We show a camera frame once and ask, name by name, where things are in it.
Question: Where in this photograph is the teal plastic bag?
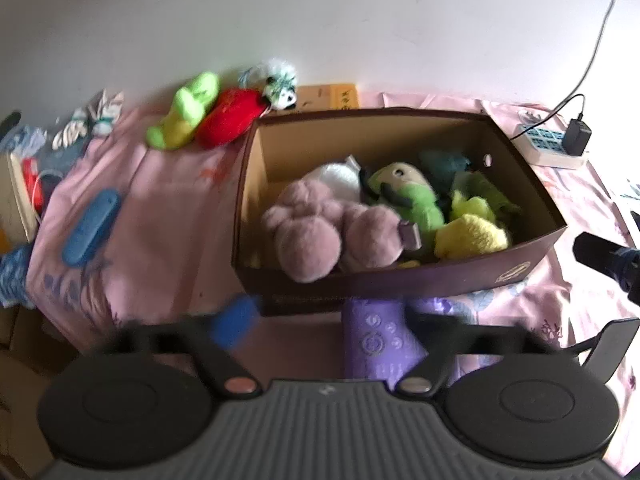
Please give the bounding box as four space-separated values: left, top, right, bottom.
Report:
419 149 473 181

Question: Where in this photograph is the yellow flat box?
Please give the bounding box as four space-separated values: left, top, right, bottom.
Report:
295 82 360 111

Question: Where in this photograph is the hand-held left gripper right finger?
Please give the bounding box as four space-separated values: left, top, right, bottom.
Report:
395 310 568 401

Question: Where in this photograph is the white fluffy cloth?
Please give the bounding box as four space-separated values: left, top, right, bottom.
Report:
302 161 363 206

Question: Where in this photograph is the pink fuzzy plush toy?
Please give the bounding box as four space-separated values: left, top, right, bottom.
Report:
261 180 421 283

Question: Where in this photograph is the purple tissue pack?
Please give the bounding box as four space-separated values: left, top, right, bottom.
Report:
341 297 481 381

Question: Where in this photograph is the white power strip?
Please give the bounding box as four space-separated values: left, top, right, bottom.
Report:
515 122 588 170

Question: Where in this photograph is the red plush toy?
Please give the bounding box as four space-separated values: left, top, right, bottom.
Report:
194 87 273 150

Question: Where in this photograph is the white knotted rope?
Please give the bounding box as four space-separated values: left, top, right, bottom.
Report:
51 110 93 151

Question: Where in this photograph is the pink bedsheet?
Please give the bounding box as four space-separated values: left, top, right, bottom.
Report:
25 91 640 476

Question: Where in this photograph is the red plastic item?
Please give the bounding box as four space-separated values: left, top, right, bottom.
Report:
20 157 46 211

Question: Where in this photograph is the blue remote control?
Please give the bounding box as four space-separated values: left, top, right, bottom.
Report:
61 189 122 267

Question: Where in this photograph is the white green ribbon bundle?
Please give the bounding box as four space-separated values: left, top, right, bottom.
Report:
82 89 125 136

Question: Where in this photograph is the brown cardboard box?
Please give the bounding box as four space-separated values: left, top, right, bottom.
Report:
231 107 568 317

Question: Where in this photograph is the green plush doll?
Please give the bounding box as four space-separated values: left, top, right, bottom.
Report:
357 161 446 246

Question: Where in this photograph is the green towel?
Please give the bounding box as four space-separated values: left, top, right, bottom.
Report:
450 170 521 221

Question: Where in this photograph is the yellow paper bag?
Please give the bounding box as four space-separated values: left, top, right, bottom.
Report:
0 152 41 246

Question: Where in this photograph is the black charger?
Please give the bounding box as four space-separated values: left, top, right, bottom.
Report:
564 119 592 157

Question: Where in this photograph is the blue printed plastic packet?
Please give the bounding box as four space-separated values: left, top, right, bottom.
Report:
0 245 38 308

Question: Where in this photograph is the white power strip cord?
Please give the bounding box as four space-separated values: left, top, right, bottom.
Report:
552 0 630 108

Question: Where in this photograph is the neon yellow mesh cloth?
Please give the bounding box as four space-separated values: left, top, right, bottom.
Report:
450 195 496 226

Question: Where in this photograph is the yellow knotted towel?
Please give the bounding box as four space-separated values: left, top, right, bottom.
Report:
434 214 511 261

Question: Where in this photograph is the small lime green plush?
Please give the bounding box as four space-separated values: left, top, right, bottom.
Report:
146 71 221 151

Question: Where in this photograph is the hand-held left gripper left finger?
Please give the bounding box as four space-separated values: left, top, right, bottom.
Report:
107 294 263 401

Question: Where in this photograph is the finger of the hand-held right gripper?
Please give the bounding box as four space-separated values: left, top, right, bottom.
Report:
572 231 640 306

